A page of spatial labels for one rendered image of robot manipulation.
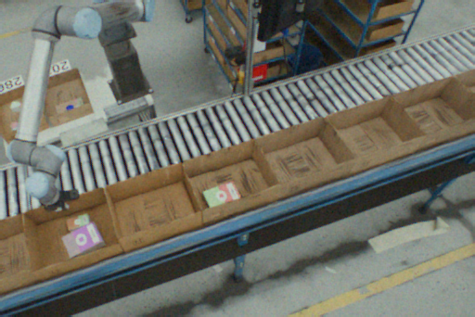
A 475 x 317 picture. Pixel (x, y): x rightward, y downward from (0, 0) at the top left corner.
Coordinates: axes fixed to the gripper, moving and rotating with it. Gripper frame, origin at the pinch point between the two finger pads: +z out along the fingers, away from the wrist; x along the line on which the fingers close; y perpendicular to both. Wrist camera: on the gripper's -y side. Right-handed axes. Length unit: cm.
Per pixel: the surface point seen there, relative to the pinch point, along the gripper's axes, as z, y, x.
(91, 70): 57, -26, -112
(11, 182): 37, 37, -37
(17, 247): 10.0, 30.7, 9.2
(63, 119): 42, -1, -71
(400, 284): 79, -176, 96
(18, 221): 1.5, 24.8, -0.5
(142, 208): 9.5, -33.4, 10.5
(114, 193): 4.0, -22.6, 0.2
